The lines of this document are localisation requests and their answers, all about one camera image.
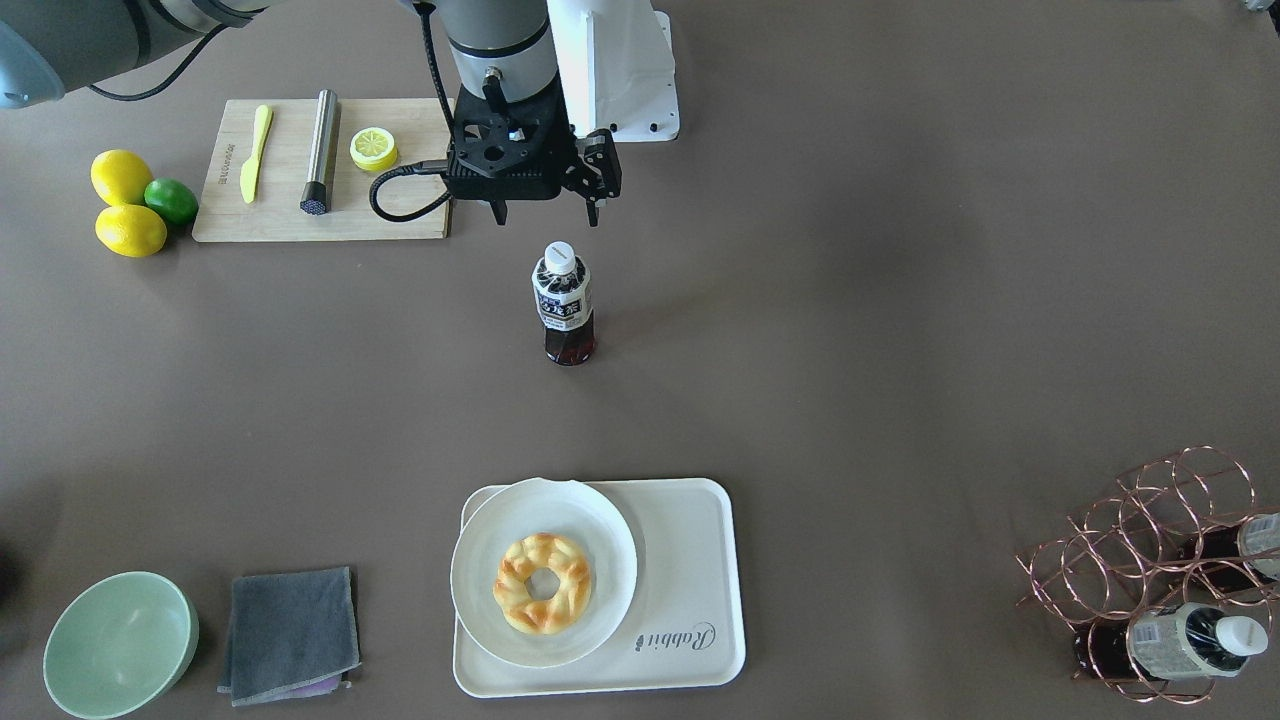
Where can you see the yellow lemon lower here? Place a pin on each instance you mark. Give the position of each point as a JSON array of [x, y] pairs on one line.
[[133, 231]]

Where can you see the yellow lemon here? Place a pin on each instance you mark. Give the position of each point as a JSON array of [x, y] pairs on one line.
[[120, 177], [133, 231]]

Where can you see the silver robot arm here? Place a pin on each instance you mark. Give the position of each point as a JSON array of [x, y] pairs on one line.
[[492, 63]]

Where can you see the wooden cutting board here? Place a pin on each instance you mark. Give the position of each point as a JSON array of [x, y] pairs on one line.
[[275, 216]]

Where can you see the braided ring bread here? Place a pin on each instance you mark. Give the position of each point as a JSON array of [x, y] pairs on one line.
[[544, 584]]

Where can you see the grey folded cloth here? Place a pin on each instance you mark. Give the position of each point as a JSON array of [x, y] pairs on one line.
[[290, 635]]

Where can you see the half lemon slice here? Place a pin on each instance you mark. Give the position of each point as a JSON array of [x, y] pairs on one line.
[[373, 149]]

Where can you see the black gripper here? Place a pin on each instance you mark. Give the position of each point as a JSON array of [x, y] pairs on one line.
[[597, 166]]

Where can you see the tea bottle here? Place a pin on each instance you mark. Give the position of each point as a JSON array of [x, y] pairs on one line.
[[561, 284], [1189, 641]]

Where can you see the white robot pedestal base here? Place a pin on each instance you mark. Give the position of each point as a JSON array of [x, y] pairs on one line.
[[617, 69]]

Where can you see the cream serving tray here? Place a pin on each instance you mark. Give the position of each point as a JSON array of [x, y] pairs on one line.
[[684, 625]]

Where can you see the copper wire bottle rack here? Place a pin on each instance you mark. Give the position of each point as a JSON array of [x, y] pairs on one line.
[[1139, 546]]

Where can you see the tea bottle far corner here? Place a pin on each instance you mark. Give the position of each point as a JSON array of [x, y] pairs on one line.
[[1236, 557]]

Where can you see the white round plate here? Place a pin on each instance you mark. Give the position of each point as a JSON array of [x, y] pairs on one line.
[[570, 509]]

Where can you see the mint green bowl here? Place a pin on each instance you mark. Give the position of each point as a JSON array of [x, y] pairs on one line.
[[121, 644]]

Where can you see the green lime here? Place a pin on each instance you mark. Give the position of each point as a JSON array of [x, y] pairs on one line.
[[176, 203]]

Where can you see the steel muddler bar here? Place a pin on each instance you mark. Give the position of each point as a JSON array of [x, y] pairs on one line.
[[317, 189]]

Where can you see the yellow lemon upper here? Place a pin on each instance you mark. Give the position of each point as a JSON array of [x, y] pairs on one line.
[[120, 177]]

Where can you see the yellow plastic knife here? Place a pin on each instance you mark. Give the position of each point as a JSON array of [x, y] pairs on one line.
[[250, 171]]

